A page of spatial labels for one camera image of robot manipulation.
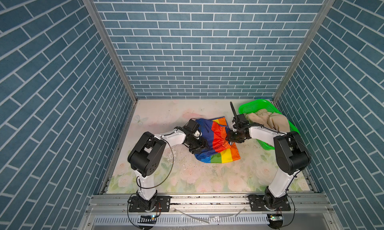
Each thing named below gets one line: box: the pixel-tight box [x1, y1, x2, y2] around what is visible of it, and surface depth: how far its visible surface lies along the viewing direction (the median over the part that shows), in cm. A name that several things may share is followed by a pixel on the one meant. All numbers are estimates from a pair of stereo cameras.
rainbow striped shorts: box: [194, 116, 241, 164], surface depth 93 cm
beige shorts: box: [244, 108, 291, 133], surface depth 99 cm
